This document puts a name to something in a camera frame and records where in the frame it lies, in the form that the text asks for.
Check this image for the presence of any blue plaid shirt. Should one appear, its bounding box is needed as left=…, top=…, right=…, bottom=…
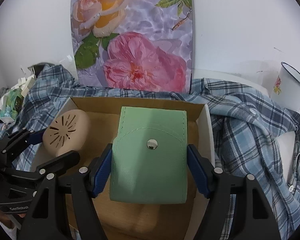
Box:
left=13, top=64, right=300, bottom=239

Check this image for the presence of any green leather snap pouch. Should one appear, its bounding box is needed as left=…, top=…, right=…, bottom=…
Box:
left=109, top=106, right=187, bottom=204

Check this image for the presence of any shallow cardboard tray box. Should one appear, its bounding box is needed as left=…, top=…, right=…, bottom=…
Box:
left=57, top=97, right=215, bottom=239

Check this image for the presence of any beige round perforated pad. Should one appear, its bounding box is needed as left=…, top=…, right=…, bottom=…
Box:
left=43, top=109, right=90, bottom=157

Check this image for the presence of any rose flower painting board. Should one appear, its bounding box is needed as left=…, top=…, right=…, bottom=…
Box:
left=70, top=0, right=193, bottom=93

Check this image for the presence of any white enamel mug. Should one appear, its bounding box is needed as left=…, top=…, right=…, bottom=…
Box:
left=270, top=62, right=300, bottom=113

